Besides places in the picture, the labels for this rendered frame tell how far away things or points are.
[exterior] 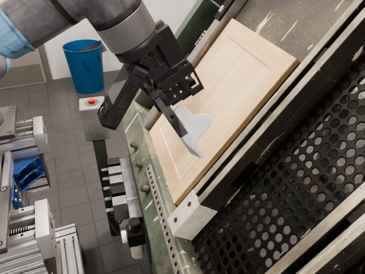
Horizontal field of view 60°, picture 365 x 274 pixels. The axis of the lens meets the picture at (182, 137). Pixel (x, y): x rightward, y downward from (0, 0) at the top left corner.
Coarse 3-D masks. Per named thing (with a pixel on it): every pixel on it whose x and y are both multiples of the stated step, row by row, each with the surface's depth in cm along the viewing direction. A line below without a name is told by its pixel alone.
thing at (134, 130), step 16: (128, 112) 156; (144, 112) 152; (128, 128) 148; (144, 128) 136; (128, 144) 141; (144, 144) 128; (144, 160) 122; (144, 176) 117; (160, 176) 111; (144, 192) 113; (160, 192) 105; (144, 208) 109; (176, 208) 100; (160, 224) 98; (160, 240) 94; (176, 240) 89; (160, 256) 91; (192, 256) 86; (160, 272) 89; (192, 272) 81
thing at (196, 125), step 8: (176, 112) 49; (184, 112) 50; (184, 120) 50; (192, 120) 50; (200, 120) 50; (208, 120) 50; (192, 128) 50; (200, 128) 50; (184, 136) 49; (192, 136) 50; (200, 136) 50; (184, 144) 50; (192, 144) 50; (192, 152) 51; (200, 152) 51
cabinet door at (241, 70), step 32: (224, 32) 119; (224, 64) 111; (256, 64) 96; (288, 64) 85; (192, 96) 119; (224, 96) 103; (256, 96) 90; (160, 128) 130; (224, 128) 96; (160, 160) 119; (192, 160) 103
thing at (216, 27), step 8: (240, 0) 118; (232, 8) 119; (240, 8) 120; (224, 16) 120; (232, 16) 120; (216, 24) 122; (224, 24) 121; (208, 32) 124; (216, 32) 122; (200, 40) 127; (208, 40) 123; (200, 48) 124; (208, 48) 125; (192, 56) 127; (200, 56) 126; (192, 64) 127; (152, 112) 136; (144, 120) 139; (152, 120) 136
